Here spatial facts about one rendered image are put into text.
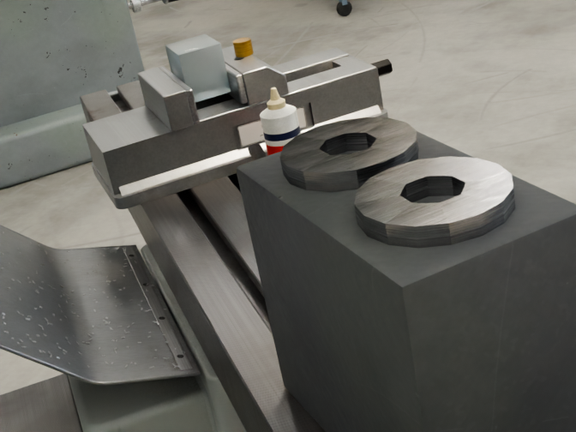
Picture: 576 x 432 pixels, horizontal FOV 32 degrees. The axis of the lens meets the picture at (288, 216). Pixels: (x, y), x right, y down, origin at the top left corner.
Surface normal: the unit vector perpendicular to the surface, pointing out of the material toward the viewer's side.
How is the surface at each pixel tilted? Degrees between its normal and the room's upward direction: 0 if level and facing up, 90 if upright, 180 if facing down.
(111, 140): 0
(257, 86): 90
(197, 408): 90
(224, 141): 90
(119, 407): 0
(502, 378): 90
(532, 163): 0
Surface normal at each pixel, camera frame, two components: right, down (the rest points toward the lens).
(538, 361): 0.43, 0.32
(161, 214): -0.18, -0.89
